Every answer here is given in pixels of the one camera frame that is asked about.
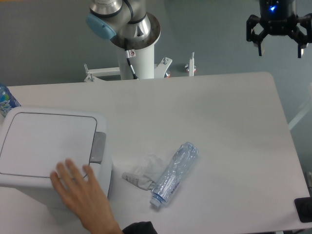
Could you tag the person's bare hand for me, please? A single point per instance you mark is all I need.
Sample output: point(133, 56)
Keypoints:
point(84, 198)

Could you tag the black device at table edge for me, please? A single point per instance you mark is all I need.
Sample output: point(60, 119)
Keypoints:
point(304, 209)

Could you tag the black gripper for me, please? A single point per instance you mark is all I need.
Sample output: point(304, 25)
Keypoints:
point(279, 18)

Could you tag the crumpled white paper wrapper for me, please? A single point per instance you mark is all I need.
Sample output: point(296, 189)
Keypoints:
point(146, 172)

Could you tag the black sleeved forearm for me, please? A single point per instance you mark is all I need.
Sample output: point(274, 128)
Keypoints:
point(144, 227)

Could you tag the crushed clear plastic bottle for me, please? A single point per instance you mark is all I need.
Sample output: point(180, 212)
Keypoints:
point(173, 175)

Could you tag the blue labelled drink bottle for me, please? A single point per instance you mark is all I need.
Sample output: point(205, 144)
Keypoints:
point(7, 100)

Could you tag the white push-button trash can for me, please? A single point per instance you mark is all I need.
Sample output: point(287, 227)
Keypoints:
point(34, 140)

